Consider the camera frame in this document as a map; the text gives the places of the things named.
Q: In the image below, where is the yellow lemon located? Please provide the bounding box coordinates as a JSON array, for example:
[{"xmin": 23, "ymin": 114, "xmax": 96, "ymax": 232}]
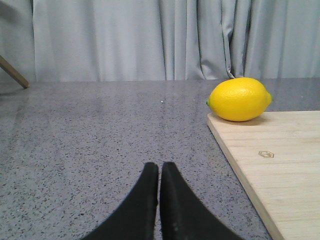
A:
[{"xmin": 206, "ymin": 77, "xmax": 273, "ymax": 122}]

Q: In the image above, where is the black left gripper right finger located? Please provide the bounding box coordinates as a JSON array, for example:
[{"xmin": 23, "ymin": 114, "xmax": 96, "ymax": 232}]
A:
[{"xmin": 159, "ymin": 162, "xmax": 241, "ymax": 240}]

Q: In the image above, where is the light wooden cutting board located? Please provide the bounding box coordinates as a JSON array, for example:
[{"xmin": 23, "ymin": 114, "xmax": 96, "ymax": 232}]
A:
[{"xmin": 207, "ymin": 111, "xmax": 320, "ymax": 240}]

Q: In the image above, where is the wooden leg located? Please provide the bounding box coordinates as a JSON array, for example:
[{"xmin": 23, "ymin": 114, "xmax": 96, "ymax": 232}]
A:
[{"xmin": 0, "ymin": 56, "xmax": 29, "ymax": 89}]

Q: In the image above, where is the grey curtain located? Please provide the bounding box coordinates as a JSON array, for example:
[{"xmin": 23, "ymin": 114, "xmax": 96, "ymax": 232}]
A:
[{"xmin": 0, "ymin": 0, "xmax": 320, "ymax": 82}]

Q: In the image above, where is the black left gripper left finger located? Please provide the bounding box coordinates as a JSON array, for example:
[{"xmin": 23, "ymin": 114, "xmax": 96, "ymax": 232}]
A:
[{"xmin": 84, "ymin": 162, "xmax": 159, "ymax": 240}]

